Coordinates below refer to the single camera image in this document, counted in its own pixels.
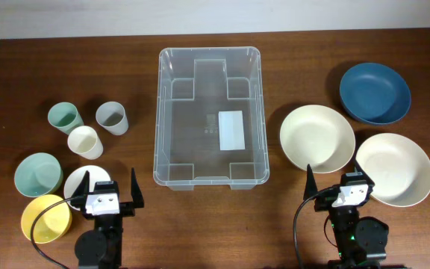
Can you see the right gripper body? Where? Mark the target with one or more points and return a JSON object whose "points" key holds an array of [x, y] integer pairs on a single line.
{"points": [[325, 202]]}

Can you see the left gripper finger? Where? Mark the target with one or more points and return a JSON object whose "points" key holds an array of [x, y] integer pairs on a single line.
{"points": [[136, 194], [79, 197]]}

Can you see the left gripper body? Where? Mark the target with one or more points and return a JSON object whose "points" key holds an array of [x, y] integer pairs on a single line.
{"points": [[126, 209]]}

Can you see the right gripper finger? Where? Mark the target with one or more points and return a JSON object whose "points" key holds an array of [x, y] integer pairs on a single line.
{"points": [[358, 169], [310, 186]]}

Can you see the cream plastic cup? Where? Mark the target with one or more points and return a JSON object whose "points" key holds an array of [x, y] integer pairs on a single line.
{"points": [[85, 142]]}

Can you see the green plastic cup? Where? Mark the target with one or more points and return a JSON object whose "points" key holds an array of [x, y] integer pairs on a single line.
{"points": [[65, 117]]}

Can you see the grey plastic cup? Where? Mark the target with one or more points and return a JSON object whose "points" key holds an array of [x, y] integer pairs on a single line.
{"points": [[112, 117]]}

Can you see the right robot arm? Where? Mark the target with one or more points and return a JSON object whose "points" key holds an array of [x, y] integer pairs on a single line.
{"points": [[360, 241]]}

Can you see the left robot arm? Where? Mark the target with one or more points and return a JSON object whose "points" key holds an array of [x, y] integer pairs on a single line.
{"points": [[101, 247]]}

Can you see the white small bowl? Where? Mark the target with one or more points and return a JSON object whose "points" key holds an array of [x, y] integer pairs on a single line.
{"points": [[97, 174]]}

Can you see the yellow small bowl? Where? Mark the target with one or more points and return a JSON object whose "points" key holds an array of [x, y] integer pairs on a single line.
{"points": [[52, 225]]}

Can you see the green small bowl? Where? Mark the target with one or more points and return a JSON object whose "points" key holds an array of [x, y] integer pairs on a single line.
{"points": [[38, 174]]}

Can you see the clear plastic storage bin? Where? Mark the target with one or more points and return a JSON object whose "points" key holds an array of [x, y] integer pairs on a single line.
{"points": [[194, 85]]}

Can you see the white label in bin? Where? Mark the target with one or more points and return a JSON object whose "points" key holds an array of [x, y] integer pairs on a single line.
{"points": [[231, 132]]}

